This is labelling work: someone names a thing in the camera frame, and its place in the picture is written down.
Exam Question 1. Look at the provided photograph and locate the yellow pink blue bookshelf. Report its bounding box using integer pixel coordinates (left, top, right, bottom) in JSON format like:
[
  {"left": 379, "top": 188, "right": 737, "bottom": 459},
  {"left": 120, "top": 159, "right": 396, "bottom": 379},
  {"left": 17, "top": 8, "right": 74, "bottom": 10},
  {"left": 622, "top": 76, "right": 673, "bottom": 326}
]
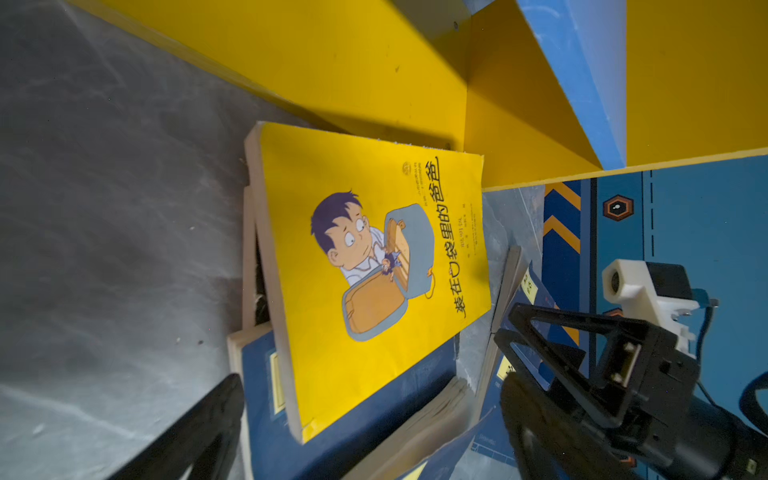
[{"left": 82, "top": 1, "right": 767, "bottom": 190}]

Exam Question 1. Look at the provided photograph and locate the navy book under yellow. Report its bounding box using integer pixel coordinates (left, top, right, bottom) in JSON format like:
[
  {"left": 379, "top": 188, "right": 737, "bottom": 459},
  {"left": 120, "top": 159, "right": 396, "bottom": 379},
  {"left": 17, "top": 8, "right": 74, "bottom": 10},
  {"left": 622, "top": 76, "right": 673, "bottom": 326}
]
[{"left": 226, "top": 323, "right": 475, "bottom": 480}]

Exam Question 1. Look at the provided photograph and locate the navy book right rear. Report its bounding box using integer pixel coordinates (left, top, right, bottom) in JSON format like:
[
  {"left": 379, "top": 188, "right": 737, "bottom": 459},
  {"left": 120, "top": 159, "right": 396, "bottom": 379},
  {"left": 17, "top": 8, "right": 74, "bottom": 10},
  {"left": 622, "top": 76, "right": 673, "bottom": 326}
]
[{"left": 472, "top": 246, "right": 557, "bottom": 422}]

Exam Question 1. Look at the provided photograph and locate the navy book right front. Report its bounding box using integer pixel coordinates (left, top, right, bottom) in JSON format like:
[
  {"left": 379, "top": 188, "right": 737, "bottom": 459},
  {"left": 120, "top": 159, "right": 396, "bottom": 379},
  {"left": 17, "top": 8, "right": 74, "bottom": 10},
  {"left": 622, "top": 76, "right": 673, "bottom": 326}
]
[{"left": 399, "top": 353, "right": 521, "bottom": 479}]

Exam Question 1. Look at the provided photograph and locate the yellow cartoon cover book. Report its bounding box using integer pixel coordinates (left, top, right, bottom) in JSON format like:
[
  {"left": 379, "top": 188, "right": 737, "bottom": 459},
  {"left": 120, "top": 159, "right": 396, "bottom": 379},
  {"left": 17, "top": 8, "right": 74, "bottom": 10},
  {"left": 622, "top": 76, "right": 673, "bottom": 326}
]
[{"left": 244, "top": 122, "right": 491, "bottom": 444}]

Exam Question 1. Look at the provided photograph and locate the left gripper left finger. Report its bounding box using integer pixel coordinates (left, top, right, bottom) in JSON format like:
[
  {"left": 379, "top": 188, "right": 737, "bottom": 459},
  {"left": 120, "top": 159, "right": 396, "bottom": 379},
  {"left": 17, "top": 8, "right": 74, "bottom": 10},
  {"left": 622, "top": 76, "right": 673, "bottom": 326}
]
[{"left": 111, "top": 373, "right": 245, "bottom": 479}]

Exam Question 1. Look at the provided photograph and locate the black book orange title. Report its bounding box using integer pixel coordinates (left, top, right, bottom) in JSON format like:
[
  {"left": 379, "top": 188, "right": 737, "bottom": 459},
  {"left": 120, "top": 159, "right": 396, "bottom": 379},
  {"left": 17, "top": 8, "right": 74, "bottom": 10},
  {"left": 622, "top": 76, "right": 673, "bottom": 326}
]
[{"left": 242, "top": 186, "right": 269, "bottom": 329}]

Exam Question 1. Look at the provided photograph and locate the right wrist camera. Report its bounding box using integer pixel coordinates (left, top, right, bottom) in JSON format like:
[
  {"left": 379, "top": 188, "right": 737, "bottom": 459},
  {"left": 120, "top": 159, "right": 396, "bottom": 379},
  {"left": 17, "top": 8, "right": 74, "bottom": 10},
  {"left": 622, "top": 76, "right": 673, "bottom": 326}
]
[{"left": 602, "top": 259, "right": 714, "bottom": 354}]

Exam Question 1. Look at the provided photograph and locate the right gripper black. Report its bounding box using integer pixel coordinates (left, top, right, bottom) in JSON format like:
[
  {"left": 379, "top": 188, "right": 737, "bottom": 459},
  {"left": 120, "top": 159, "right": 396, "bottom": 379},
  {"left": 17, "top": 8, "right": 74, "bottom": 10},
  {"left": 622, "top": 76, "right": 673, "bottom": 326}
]
[{"left": 494, "top": 303, "right": 767, "bottom": 479}]

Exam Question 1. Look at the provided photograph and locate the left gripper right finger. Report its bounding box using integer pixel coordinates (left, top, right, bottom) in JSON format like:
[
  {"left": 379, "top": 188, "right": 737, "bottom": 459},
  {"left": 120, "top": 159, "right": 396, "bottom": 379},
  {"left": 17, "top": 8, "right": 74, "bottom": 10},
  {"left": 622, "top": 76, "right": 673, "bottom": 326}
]
[{"left": 500, "top": 371, "right": 636, "bottom": 479}]

